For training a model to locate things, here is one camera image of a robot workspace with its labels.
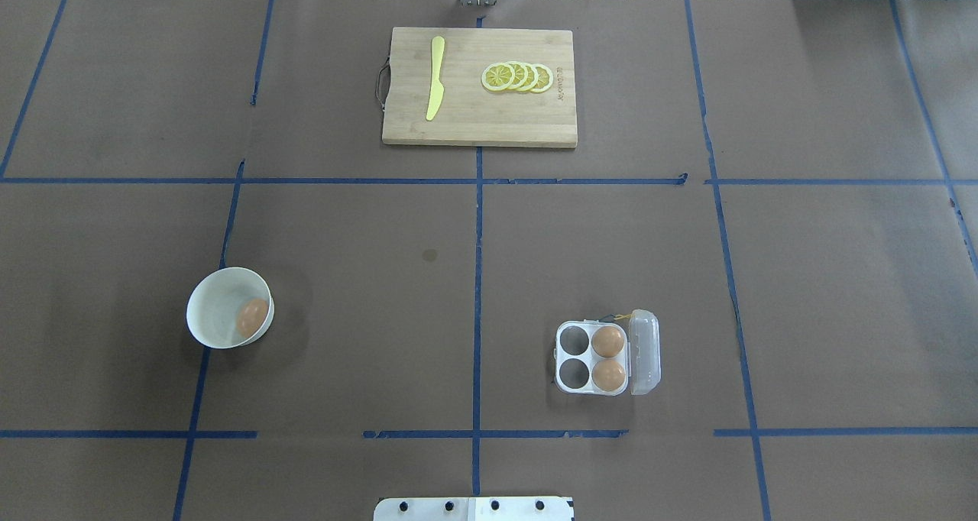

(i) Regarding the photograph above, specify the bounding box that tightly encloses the yellow plastic knife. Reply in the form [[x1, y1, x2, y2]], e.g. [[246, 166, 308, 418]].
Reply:
[[426, 36, 446, 121]]

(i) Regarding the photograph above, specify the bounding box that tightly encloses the brown egg from bowl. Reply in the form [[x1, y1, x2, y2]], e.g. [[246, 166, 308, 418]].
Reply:
[[235, 298, 271, 338]]

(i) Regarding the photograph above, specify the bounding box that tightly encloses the brown egg upper slot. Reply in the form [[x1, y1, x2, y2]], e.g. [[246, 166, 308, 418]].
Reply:
[[591, 324, 626, 358]]

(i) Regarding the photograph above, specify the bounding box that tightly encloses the white bowl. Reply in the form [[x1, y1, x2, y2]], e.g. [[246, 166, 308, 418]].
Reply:
[[186, 267, 275, 349]]

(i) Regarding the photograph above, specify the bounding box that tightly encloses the brown egg lower slot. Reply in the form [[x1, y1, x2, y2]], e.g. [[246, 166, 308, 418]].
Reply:
[[591, 360, 627, 393]]

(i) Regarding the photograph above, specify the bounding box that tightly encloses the wooden cutting board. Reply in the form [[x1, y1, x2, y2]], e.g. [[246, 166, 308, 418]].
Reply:
[[382, 27, 578, 149]]

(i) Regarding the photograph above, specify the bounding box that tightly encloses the clear plastic egg box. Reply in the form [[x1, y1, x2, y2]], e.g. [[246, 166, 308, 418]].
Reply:
[[552, 309, 662, 396]]

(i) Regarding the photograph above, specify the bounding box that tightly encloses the lemon slice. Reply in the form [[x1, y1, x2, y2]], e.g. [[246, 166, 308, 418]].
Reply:
[[506, 61, 528, 90], [517, 63, 539, 92], [480, 63, 517, 92], [529, 63, 553, 93]]

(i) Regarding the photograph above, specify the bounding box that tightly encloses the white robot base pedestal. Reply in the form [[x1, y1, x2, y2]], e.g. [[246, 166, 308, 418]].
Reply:
[[373, 496, 575, 520]]

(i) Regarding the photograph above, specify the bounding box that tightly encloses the brown egg slot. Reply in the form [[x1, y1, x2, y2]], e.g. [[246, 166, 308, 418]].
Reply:
[[591, 360, 627, 393], [591, 324, 626, 358]]

